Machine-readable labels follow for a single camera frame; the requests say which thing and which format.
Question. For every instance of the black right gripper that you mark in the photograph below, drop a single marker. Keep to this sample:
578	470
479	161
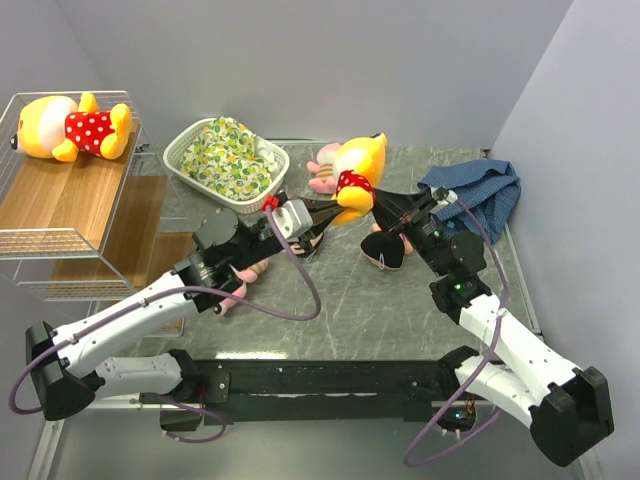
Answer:
391	209

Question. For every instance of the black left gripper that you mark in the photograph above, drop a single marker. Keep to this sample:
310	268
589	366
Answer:
323	213

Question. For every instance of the black-haired doll face-down plush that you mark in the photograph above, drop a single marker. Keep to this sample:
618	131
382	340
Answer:
384	251

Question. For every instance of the black-haired doll face-up plush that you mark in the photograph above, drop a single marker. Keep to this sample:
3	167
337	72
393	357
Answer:
306	246

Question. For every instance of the yellow bear plush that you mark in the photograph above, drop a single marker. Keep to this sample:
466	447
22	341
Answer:
358	168
58	127

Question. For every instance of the pink pig plush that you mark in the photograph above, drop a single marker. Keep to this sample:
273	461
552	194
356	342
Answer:
246	277
323	181

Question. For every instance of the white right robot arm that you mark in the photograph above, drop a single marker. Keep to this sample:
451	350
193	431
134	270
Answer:
567	409

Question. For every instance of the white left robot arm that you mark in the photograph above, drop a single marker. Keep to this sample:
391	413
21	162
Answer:
73	365

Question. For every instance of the blue checked shirt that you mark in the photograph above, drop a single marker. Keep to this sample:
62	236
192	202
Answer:
489	188

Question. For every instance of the lemon print cloth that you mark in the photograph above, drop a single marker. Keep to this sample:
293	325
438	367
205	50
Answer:
223	158

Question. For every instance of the white perforated plastic basket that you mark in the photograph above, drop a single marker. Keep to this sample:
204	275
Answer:
276	157

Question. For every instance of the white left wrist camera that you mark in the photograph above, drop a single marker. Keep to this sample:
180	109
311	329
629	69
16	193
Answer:
290	218

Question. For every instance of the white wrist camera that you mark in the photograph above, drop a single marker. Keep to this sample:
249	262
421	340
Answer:
290	218
444	196

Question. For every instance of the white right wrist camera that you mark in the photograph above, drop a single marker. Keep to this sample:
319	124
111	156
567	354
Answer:
444	196

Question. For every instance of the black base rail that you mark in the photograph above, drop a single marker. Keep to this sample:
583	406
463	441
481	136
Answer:
298	390

